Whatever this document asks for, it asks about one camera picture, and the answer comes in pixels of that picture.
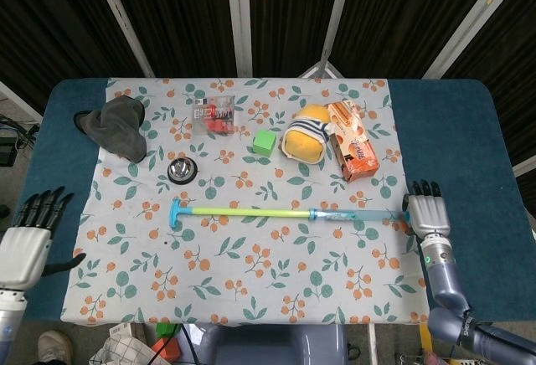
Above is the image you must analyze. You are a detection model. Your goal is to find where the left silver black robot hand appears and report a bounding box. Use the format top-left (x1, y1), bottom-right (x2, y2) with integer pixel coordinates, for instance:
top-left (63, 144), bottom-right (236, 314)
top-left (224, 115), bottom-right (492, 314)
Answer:
top-left (0, 186), bottom-right (87, 293)

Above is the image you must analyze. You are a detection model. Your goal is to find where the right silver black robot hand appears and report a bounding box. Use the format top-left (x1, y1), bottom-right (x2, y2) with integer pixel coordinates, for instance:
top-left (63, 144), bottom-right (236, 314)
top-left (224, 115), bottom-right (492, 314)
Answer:
top-left (401, 179), bottom-right (452, 240)

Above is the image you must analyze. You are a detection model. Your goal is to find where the green blue long stick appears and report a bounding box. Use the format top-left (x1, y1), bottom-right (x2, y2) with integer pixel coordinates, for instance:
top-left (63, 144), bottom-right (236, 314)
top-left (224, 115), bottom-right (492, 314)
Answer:
top-left (169, 198), bottom-right (414, 229)

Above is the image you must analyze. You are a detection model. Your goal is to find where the floral tablecloth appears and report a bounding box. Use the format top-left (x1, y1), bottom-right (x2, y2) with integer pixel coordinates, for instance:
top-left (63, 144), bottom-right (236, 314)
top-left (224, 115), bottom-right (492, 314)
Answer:
top-left (60, 76), bottom-right (432, 326)

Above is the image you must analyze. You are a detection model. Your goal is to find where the teal table cover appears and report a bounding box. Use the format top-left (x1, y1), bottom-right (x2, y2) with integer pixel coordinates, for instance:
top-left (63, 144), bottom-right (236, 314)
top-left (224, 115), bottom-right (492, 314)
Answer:
top-left (0, 78), bottom-right (533, 324)

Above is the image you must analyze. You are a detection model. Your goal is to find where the orange snack box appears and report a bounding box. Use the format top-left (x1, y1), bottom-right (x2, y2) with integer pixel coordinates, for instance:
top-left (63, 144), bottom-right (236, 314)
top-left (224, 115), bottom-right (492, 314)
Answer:
top-left (326, 100), bottom-right (381, 184)

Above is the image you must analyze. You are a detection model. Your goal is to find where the white shoe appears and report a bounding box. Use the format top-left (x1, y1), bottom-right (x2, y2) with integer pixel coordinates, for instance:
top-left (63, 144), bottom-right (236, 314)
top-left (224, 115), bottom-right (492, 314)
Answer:
top-left (37, 330), bottom-right (75, 365)

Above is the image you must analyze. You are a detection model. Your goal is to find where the black electronics box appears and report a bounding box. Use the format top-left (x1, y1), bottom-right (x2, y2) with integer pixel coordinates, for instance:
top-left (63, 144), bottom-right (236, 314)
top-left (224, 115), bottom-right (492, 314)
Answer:
top-left (0, 136), bottom-right (20, 169)

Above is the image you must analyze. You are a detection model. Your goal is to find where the white table leg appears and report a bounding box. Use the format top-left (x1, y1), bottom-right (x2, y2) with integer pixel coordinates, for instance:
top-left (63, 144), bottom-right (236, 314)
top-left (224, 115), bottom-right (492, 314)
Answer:
top-left (367, 323), bottom-right (378, 365)

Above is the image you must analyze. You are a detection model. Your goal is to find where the yellow plush pouch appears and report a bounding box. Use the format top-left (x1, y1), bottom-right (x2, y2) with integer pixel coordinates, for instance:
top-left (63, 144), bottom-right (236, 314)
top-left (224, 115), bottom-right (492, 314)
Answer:
top-left (279, 104), bottom-right (332, 163)

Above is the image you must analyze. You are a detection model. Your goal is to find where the white checkered bag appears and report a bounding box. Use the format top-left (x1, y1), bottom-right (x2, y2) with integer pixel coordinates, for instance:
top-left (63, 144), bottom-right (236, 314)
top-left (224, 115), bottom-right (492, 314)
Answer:
top-left (90, 335), bottom-right (171, 365)

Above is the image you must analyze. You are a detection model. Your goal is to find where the crumpled grey cloth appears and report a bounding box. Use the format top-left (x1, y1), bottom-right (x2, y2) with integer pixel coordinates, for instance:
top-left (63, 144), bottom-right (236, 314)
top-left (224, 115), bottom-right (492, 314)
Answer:
top-left (73, 95), bottom-right (148, 162)

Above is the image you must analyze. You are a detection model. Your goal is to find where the green block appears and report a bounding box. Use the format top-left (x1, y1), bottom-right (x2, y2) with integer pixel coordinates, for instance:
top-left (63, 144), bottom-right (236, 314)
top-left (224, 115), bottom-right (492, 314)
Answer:
top-left (155, 322), bottom-right (181, 339)

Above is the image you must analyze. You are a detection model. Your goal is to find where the orange block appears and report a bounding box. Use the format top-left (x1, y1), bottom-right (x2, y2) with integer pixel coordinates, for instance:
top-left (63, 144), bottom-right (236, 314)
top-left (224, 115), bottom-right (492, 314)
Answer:
top-left (151, 337), bottom-right (183, 362)

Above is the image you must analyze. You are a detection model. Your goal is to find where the green cube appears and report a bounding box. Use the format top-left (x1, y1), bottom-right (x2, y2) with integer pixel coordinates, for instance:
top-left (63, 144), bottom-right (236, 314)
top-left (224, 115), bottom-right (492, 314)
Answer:
top-left (252, 129), bottom-right (277, 157)

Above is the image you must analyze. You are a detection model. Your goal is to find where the grey-blue robot torso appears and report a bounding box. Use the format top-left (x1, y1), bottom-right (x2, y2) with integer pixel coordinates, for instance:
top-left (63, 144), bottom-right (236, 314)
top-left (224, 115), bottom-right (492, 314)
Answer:
top-left (200, 323), bottom-right (348, 365)

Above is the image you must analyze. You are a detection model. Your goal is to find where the clear box with red pieces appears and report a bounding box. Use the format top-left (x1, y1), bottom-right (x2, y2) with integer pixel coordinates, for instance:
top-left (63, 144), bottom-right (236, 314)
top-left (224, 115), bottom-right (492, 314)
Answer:
top-left (192, 95), bottom-right (236, 136)

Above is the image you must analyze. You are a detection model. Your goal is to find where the dark brown curtain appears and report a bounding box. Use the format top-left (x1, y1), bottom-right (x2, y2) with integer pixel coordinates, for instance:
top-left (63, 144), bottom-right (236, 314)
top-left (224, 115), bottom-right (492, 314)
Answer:
top-left (0, 0), bottom-right (536, 165)

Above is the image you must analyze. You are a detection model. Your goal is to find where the white frame post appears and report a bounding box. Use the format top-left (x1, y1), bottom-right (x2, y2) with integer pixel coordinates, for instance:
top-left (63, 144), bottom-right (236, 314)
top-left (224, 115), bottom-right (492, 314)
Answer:
top-left (87, 0), bottom-right (156, 78)
top-left (299, 0), bottom-right (357, 80)
top-left (513, 158), bottom-right (536, 177)
top-left (0, 80), bottom-right (43, 121)
top-left (422, 0), bottom-right (536, 80)
top-left (224, 0), bottom-right (255, 78)

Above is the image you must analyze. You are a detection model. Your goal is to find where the black cable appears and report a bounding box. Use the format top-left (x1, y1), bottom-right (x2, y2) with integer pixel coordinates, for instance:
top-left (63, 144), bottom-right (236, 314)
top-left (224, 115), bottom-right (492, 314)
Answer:
top-left (178, 323), bottom-right (198, 365)

